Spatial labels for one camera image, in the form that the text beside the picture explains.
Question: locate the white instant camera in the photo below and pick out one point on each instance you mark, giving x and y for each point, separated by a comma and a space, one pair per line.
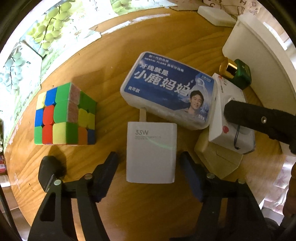
223, 130

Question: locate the small white lidded box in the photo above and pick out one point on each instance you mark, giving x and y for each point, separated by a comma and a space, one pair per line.
216, 16

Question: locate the white 33W charger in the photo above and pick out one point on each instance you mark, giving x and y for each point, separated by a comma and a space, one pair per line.
151, 151

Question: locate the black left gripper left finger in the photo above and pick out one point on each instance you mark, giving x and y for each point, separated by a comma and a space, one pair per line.
103, 176

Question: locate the white plastic storage bin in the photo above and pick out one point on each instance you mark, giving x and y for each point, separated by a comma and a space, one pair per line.
273, 74

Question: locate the grape print cardboard sheets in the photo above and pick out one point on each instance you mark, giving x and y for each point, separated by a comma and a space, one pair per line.
47, 37

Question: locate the blue dental floss box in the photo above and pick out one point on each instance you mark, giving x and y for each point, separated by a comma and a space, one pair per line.
171, 90

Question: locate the multicolour Rubik's cube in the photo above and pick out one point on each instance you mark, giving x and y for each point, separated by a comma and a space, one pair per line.
65, 115

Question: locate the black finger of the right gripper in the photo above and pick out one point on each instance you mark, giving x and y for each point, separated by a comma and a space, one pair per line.
278, 125

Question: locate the black power adapter plug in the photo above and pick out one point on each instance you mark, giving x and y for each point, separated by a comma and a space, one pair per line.
50, 170

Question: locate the green perfume bottle gold cap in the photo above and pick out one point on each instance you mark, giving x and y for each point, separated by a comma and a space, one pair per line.
237, 72

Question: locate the beige printed fabric bag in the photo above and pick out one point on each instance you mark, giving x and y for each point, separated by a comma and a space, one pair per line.
235, 7

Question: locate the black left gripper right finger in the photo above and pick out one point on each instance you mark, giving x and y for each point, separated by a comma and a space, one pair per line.
196, 176

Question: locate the beige angular small box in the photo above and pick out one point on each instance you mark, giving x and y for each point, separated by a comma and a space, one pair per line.
217, 159

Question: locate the person's right hand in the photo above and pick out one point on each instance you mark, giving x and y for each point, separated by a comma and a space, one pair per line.
289, 208

